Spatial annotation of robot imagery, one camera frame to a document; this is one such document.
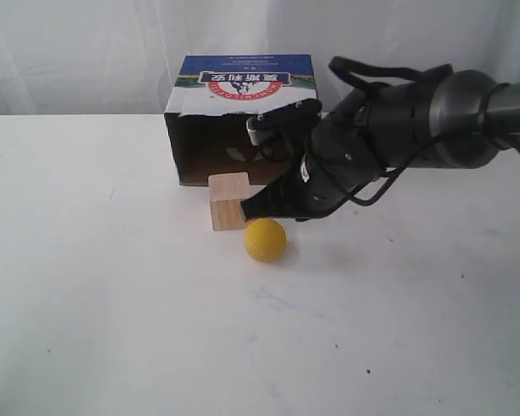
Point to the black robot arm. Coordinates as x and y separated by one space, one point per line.
455 121

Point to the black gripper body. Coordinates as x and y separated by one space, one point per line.
331 161

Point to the yellow tennis ball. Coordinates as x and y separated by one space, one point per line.
265 240

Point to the white backdrop curtain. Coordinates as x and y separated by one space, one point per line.
122 57

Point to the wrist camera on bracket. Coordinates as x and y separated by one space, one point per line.
280 133

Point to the wooden cube block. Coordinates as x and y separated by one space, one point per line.
226 191

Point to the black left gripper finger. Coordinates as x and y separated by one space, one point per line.
267 203

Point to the printed cardboard box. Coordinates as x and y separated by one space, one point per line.
210 102

